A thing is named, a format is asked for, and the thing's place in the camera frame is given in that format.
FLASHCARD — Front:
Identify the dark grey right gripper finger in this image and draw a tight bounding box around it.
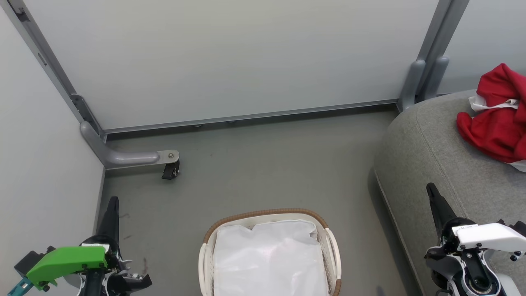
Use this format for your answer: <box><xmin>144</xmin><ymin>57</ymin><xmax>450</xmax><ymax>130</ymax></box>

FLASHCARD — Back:
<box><xmin>426</xmin><ymin>183</ymin><xmax>457</xmax><ymax>240</ymax></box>

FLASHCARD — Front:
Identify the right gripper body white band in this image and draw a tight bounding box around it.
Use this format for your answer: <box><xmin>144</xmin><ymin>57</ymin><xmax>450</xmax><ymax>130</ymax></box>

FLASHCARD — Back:
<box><xmin>442</xmin><ymin>218</ymin><xmax>526</xmax><ymax>254</ymax></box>

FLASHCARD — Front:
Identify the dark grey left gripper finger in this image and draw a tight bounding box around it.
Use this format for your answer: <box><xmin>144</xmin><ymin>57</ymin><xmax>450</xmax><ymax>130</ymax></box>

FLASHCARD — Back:
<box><xmin>96</xmin><ymin>196</ymin><xmax>120</xmax><ymax>247</ymax></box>

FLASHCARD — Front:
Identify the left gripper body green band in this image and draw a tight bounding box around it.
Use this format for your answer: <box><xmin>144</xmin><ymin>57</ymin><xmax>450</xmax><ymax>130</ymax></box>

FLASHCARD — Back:
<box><xmin>25</xmin><ymin>236</ymin><xmax>124</xmax><ymax>291</ymax></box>

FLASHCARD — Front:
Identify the red clothing with white stripe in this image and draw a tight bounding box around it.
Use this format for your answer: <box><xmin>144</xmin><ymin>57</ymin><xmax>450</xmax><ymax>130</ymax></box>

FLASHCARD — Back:
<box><xmin>456</xmin><ymin>63</ymin><xmax>526</xmax><ymax>172</ymax></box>

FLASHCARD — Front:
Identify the white laundry basket brown rim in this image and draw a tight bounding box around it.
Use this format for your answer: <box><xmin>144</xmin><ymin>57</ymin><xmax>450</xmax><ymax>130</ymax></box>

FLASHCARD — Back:
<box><xmin>198</xmin><ymin>208</ymin><xmax>342</xmax><ymax>296</ymax></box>

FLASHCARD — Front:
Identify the white plastic basket liner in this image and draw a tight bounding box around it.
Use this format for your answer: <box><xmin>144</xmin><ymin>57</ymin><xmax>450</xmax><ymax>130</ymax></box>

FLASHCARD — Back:
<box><xmin>212</xmin><ymin>219</ymin><xmax>330</xmax><ymax>296</ymax></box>

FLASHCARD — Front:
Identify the grey fabric sofa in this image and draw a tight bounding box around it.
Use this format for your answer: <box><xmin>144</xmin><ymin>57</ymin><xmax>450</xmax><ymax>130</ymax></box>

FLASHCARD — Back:
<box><xmin>373</xmin><ymin>90</ymin><xmax>526</xmax><ymax>296</ymax></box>

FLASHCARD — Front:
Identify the grey curved partition foot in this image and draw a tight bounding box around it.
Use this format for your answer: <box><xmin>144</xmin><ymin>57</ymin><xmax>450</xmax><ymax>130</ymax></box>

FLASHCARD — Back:
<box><xmin>80</xmin><ymin>121</ymin><xmax>180</xmax><ymax>170</ymax></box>

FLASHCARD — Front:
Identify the grey partition post with feet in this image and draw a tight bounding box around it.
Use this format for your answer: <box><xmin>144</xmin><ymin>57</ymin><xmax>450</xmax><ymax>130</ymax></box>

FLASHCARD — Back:
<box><xmin>396</xmin><ymin>0</ymin><xmax>470</xmax><ymax>113</ymax></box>

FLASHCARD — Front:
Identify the grey partition bottom rail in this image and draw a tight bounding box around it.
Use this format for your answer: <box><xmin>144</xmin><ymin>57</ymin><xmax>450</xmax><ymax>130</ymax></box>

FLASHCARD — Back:
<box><xmin>103</xmin><ymin>99</ymin><xmax>400</xmax><ymax>134</ymax></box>

